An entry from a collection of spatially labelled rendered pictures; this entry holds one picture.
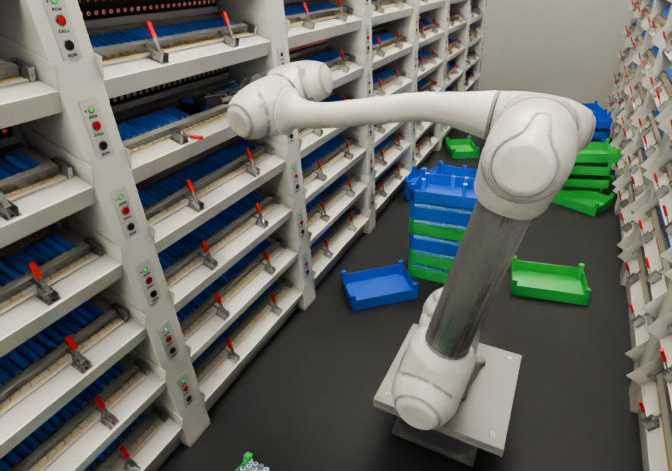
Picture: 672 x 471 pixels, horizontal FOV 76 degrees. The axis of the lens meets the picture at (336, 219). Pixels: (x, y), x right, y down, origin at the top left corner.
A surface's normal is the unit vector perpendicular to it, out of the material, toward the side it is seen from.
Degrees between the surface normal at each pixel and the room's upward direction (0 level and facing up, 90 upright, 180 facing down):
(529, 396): 0
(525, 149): 87
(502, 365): 2
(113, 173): 90
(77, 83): 90
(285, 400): 0
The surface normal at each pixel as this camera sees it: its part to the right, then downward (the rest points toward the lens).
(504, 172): -0.37, 0.33
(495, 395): -0.04, -0.89
